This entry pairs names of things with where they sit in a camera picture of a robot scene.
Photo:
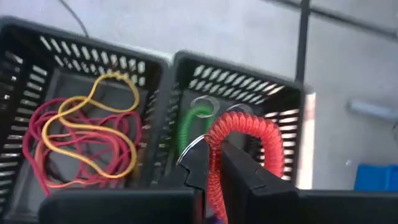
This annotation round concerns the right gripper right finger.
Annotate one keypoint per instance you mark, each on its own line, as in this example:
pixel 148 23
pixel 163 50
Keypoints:
pixel 311 207

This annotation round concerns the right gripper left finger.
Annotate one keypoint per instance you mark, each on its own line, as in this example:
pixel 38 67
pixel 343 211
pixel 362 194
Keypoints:
pixel 124 207

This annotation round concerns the yellow rubber band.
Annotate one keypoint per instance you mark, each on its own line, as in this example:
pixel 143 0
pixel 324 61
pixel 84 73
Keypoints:
pixel 135 157

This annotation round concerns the red rubber band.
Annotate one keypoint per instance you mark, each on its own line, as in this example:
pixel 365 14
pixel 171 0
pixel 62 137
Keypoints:
pixel 138 124
pixel 102 146
pixel 26 146

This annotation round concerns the black mesh basket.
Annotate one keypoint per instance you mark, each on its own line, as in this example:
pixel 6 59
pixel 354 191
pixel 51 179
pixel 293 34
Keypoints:
pixel 183 65
pixel 65 84

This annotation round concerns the grey desk foot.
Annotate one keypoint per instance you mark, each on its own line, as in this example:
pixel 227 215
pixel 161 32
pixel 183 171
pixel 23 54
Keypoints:
pixel 370 109

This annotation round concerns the blue plastic bin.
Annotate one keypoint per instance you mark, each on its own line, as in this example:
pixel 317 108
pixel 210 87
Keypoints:
pixel 376 177

